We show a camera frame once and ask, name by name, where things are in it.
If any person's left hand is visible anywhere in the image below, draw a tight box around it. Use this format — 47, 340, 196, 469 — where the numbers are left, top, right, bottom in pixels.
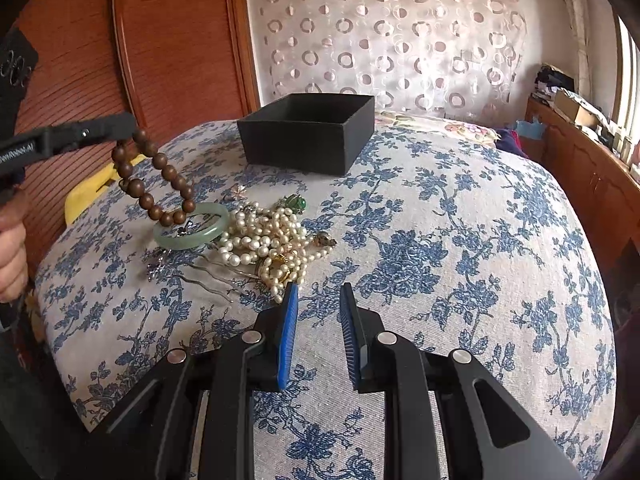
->
0, 220, 29, 303

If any circle patterned curtain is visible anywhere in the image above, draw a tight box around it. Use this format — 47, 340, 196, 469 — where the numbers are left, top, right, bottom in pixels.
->
244, 0, 531, 121

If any brown wooden bead bracelet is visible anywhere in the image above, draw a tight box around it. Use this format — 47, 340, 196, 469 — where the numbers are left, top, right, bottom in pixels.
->
111, 129, 197, 226

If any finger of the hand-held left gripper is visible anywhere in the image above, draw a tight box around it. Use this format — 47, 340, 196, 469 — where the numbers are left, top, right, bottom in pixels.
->
42, 112, 138, 153

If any silver hair fork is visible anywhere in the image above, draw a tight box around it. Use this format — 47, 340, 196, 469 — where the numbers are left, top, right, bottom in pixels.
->
172, 255, 236, 303

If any cardboard box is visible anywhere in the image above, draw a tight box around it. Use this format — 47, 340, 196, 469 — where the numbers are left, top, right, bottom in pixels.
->
555, 89, 597, 126

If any white pearl necklace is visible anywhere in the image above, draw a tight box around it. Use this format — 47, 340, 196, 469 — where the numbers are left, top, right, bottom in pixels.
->
217, 205, 308, 303

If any navy and red blanket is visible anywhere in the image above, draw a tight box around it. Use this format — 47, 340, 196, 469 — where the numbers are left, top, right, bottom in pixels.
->
495, 127, 527, 155

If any green jade bangle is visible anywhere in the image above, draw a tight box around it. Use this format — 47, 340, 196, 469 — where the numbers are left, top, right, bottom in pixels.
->
153, 203, 231, 250

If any pink floral blanket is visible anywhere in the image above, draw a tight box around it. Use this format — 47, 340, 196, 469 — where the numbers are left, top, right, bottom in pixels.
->
372, 110, 501, 150

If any wooden wardrobe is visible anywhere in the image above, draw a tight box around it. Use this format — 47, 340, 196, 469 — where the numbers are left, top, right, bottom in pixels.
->
10, 0, 261, 266

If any pile of dark clothes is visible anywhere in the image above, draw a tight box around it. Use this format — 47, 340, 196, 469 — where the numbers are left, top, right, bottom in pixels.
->
532, 64, 576, 101

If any yellow cushion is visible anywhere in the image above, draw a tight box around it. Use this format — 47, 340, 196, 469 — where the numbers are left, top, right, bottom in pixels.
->
65, 155, 151, 226

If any white window curtain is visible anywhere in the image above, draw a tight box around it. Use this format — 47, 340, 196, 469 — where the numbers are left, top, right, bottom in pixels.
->
559, 0, 592, 92

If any window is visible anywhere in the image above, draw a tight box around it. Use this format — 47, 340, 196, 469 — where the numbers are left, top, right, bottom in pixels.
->
612, 10, 640, 161

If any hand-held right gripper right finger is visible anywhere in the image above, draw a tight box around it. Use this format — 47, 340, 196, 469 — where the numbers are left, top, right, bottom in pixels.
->
339, 282, 583, 480

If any wooden side cabinet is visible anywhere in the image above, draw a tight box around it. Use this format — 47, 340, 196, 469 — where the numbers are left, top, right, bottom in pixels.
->
522, 95, 640, 281

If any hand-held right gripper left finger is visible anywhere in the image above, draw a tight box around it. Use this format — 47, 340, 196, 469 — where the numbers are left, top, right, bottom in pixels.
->
75, 282, 300, 480

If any black jewelry box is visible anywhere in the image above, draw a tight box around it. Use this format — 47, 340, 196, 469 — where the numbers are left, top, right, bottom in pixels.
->
236, 93, 376, 177

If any light blue bag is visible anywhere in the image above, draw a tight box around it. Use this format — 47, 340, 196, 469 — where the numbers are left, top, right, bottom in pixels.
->
515, 119, 547, 139

